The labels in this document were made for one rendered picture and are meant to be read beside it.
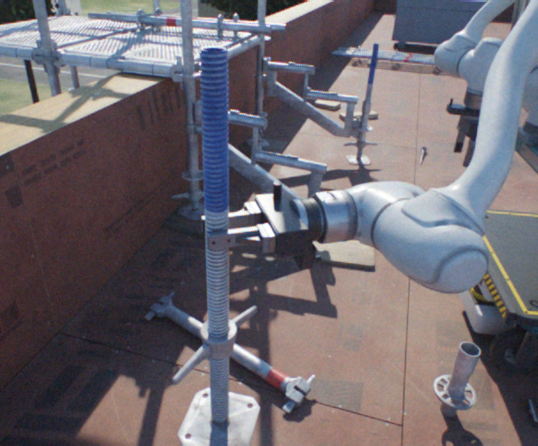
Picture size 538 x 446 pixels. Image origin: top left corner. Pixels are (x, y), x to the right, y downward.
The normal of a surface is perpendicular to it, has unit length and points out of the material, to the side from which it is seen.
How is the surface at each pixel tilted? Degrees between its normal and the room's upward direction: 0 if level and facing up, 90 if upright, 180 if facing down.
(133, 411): 0
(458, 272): 88
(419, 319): 0
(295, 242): 90
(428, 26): 90
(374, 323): 0
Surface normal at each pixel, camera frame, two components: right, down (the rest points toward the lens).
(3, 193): 0.96, 0.18
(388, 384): 0.04, -0.86
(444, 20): -0.29, 0.47
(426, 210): -0.58, -0.63
